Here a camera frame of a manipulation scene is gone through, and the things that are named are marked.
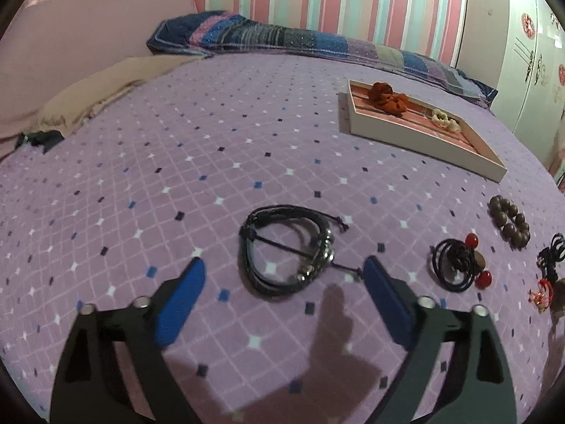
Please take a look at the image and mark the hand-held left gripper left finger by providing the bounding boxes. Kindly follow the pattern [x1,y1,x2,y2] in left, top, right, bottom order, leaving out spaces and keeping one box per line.
[49,257,208,424]

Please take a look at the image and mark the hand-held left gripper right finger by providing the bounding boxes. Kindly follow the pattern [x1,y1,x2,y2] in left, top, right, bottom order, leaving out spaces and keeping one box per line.
[363,255,518,424]

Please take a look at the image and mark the black braided leather bracelet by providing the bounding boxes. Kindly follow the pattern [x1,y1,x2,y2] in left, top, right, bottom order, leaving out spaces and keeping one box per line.
[238,204,363,298]

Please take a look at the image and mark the black hair tie red beads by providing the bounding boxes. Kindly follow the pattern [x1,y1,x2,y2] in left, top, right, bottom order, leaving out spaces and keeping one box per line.
[431,232,494,293]

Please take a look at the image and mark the brown wooden bead bracelet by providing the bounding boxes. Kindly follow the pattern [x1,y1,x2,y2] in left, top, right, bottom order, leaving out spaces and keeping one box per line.
[488,195,531,245]

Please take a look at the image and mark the red string charm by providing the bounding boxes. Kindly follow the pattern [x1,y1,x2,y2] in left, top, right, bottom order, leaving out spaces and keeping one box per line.
[529,278,555,314]

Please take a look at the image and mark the white jewelry tray pink lining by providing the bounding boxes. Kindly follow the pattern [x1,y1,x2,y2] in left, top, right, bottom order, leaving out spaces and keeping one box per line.
[339,79,507,183]

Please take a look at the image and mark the black scrunchie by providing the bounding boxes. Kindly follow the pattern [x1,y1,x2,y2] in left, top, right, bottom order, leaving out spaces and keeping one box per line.
[536,233,565,279]

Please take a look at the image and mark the purple checked bedsheet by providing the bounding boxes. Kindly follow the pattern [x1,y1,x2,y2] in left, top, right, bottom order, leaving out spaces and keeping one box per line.
[0,51,565,424]

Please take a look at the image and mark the cream scrunchie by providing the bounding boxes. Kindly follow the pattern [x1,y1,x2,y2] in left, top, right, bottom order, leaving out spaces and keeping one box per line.
[430,108,462,132]

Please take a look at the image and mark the red scrunchie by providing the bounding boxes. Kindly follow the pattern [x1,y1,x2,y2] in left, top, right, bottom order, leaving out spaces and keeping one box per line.
[368,82,410,117]

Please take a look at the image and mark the dark cloth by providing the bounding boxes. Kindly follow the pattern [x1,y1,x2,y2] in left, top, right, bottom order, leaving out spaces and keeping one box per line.
[17,129,66,155]

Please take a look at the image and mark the beige cloth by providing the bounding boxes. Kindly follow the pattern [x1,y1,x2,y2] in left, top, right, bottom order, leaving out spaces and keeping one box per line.
[37,55,208,135]

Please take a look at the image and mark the white wardrobe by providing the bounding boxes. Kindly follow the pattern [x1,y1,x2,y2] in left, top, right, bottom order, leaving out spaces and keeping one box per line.
[454,0,565,173]

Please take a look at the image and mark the blue purple patchwork pillow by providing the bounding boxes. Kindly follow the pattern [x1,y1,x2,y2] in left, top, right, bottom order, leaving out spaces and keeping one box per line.
[147,10,499,110]

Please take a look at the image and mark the pink headboard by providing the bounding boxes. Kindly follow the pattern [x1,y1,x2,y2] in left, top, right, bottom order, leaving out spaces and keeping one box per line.
[0,0,198,142]

